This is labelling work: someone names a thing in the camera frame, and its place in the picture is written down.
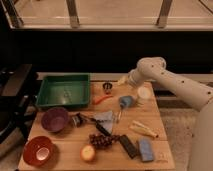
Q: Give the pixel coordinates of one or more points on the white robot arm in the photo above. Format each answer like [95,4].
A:
[197,95]

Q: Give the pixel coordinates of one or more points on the apple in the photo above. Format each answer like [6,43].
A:
[87,153]

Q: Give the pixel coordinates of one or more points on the green plastic tray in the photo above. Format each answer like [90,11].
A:
[71,91]

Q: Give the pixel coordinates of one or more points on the grey cloth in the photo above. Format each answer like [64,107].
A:
[106,120]

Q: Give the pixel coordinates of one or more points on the purple bowl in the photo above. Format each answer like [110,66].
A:
[55,119]

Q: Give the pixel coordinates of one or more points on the black handled knife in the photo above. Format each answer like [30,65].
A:
[98,126]

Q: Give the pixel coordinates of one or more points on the small metal can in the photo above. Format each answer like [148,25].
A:
[78,120]

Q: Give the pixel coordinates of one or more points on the red bowl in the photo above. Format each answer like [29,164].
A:
[37,151]

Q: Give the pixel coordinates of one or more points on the blue sponge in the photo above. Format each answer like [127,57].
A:
[145,150]

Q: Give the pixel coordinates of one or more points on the black eraser block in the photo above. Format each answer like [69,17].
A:
[128,146]

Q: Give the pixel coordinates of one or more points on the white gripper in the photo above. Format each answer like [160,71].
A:
[133,79]

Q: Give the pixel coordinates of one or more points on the orange carrot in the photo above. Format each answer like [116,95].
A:
[98,100]

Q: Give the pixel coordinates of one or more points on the white cup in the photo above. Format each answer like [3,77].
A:
[143,95]

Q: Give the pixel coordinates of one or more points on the black chair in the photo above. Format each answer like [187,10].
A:
[17,94]

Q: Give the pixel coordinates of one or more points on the bunch of dark grapes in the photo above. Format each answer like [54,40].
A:
[101,141]

